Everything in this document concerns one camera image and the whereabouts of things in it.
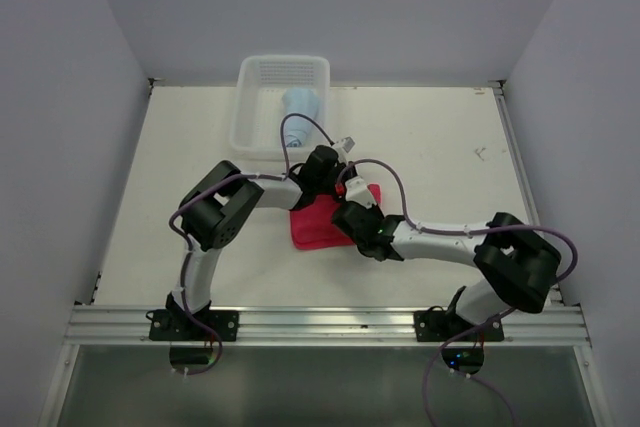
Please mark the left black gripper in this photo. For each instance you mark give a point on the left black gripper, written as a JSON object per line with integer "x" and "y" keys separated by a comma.
{"x": 347, "y": 168}

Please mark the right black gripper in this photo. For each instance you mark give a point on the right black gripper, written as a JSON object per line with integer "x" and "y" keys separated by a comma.
{"x": 374, "y": 210}

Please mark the pink towel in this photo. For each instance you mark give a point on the pink towel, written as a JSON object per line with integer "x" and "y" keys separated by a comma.
{"x": 311, "y": 228}

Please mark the light blue towel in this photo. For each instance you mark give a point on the light blue towel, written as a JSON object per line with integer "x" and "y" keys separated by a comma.
{"x": 301, "y": 107}

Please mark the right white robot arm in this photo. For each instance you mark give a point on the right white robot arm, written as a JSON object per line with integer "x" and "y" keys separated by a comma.
{"x": 518, "y": 266}

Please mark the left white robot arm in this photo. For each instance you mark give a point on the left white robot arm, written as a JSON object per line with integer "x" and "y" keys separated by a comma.
{"x": 212, "y": 214}

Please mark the white plastic basket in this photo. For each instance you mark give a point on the white plastic basket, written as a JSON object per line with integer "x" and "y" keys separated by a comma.
{"x": 259, "y": 109}

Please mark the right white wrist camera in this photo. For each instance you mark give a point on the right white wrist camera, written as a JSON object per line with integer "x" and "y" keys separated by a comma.
{"x": 358, "y": 191}

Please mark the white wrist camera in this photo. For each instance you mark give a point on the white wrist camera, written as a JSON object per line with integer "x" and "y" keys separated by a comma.
{"x": 344, "y": 145}
{"x": 358, "y": 191}

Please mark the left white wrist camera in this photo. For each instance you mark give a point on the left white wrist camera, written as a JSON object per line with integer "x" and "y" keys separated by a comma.
{"x": 344, "y": 145}

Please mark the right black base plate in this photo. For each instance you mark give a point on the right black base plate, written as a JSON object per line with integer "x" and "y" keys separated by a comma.
{"x": 438, "y": 324}

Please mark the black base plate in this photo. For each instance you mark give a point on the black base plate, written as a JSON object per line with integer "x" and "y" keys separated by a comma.
{"x": 220, "y": 324}
{"x": 438, "y": 324}

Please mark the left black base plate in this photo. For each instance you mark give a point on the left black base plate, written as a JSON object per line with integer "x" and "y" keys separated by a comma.
{"x": 220, "y": 324}

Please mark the aluminium mounting rail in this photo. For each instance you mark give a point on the aluminium mounting rail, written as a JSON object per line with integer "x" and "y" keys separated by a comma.
{"x": 556, "y": 326}

